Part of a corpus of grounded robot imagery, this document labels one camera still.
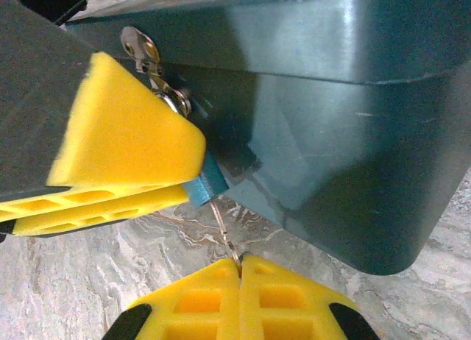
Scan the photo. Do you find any small blue padlock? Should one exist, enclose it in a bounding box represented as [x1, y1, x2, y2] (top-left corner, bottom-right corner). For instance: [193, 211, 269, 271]
[153, 85, 231, 210]

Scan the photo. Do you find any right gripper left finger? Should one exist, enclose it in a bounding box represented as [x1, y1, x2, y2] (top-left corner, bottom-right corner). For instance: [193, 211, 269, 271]
[106, 258, 243, 340]

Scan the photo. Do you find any starry night print tin box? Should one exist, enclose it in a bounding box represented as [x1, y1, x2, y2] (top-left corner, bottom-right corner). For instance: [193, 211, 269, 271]
[54, 0, 471, 277]

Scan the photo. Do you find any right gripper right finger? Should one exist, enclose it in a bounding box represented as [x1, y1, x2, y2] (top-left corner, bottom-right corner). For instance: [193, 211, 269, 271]
[238, 253, 380, 340]

